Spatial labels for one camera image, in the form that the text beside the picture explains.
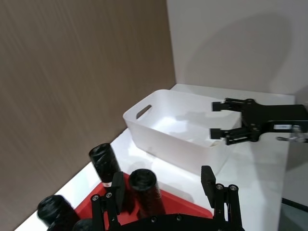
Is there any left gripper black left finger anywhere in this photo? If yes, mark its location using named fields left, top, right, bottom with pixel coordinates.
left=90, top=172, right=126, bottom=231

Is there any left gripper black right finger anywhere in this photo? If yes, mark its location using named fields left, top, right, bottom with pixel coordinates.
left=201, top=166, right=244, bottom=231

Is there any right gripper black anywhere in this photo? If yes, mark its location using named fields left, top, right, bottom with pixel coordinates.
left=209, top=98, right=306, bottom=145

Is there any black bag roll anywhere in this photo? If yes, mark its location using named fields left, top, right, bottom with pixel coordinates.
left=89, top=143, right=121, bottom=189
left=128, top=168, right=167, bottom=217
left=37, top=195, right=80, bottom=231
left=71, top=218, right=94, bottom=231

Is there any red plastic tray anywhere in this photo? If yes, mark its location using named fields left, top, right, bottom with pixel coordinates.
left=74, top=172, right=214, bottom=227

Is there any white plastic bin with handles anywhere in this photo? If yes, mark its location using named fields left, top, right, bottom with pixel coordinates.
left=122, top=89, right=242, bottom=176

